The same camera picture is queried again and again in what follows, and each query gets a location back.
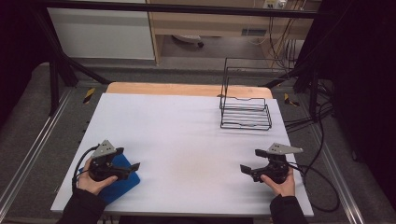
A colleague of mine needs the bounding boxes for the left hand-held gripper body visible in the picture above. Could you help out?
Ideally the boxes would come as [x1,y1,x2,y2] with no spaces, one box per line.
[88,139,130,183]

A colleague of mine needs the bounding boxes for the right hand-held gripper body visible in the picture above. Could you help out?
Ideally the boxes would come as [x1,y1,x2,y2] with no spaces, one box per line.
[253,142,304,185]

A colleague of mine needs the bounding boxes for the blue towel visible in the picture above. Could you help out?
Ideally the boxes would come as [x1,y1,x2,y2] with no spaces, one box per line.
[78,153,141,205]

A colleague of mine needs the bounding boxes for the black wire rack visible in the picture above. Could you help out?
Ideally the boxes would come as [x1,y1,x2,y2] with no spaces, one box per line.
[219,57,292,132]

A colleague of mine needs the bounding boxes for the person's left hand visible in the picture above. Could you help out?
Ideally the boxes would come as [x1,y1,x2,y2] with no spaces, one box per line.
[77,157,120,197]

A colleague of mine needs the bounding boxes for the person's right hand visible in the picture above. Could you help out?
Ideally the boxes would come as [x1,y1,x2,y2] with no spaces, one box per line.
[260,167,296,198]

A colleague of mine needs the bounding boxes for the white table cover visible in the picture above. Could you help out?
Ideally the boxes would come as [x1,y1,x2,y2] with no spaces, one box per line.
[50,92,315,218]

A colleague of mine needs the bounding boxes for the wooden table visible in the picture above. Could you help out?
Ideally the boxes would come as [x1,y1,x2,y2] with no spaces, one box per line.
[106,81,275,100]

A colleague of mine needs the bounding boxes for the black metal stand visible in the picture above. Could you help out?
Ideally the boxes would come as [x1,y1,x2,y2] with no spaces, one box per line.
[263,62,334,123]
[30,8,112,117]

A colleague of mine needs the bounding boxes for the white cabinet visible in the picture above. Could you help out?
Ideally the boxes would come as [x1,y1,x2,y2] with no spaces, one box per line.
[47,7,156,61]

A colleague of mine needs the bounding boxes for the black curtain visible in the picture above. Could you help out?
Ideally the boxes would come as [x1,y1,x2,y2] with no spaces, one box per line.
[0,0,52,127]
[295,0,396,204]

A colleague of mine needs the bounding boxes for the white chair base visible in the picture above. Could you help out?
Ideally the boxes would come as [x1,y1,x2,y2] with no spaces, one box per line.
[172,34,205,49]

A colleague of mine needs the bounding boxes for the light wooden desk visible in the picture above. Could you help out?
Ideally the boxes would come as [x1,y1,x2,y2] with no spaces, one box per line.
[145,0,322,67]

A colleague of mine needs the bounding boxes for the white power strip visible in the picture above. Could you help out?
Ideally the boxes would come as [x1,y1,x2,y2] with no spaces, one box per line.
[262,0,288,10]

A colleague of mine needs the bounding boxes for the black metal crossbar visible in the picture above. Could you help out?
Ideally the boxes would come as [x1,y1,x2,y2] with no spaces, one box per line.
[39,0,322,20]

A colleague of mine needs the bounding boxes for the left hand-held gripper black cable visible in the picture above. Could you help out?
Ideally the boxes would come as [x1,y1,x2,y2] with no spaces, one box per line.
[71,145,100,192]

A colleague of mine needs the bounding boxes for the hand-held gripper black cable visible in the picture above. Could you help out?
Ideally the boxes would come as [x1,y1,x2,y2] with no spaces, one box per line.
[287,161,341,214]
[71,145,100,192]

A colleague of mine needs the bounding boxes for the right hand-held gripper black cable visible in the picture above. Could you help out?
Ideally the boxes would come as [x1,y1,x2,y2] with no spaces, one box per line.
[287,161,341,214]

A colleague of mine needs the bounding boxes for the black cables bundle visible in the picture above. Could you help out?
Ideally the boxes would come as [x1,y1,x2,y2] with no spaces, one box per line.
[283,79,335,134]

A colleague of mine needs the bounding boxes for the aluminium rail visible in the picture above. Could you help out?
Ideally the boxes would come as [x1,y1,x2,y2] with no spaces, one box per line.
[0,88,75,216]
[307,123,366,224]

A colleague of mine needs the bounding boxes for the hanging black cables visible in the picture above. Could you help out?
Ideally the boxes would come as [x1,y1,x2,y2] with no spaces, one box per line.
[266,16,301,70]

